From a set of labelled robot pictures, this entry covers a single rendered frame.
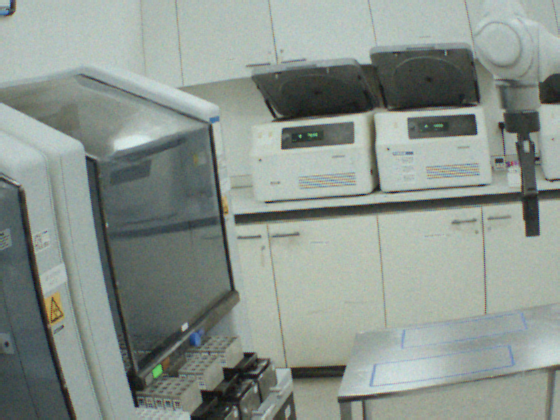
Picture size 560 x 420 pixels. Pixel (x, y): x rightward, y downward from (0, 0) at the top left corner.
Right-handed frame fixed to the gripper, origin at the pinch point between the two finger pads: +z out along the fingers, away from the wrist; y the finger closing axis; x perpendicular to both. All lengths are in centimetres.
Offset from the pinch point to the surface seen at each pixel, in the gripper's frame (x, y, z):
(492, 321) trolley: 10, 55, 38
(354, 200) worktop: 78, 217, 31
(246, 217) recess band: 131, 224, 36
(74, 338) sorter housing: 75, -34, 7
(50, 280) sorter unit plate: 75, -37, -4
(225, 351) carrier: 74, 30, 32
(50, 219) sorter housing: 75, -34, -13
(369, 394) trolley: 37, 15, 38
